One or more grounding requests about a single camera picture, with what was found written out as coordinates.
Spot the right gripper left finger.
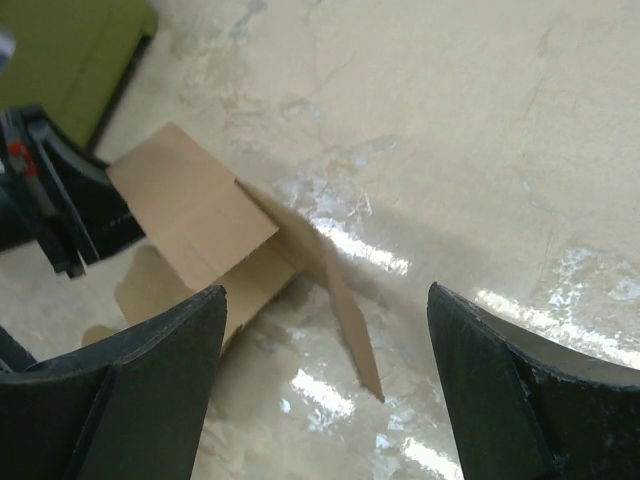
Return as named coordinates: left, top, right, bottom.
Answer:
left=1, top=286, right=227, bottom=479

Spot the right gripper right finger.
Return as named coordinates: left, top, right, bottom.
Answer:
left=427, top=283, right=639, bottom=479

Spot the green plastic bin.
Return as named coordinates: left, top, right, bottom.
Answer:
left=1, top=0, right=159, bottom=148

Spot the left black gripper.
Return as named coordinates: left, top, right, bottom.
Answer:
left=1, top=107, right=145, bottom=278

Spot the brown cardboard box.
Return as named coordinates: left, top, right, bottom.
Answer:
left=107, top=123, right=384, bottom=399

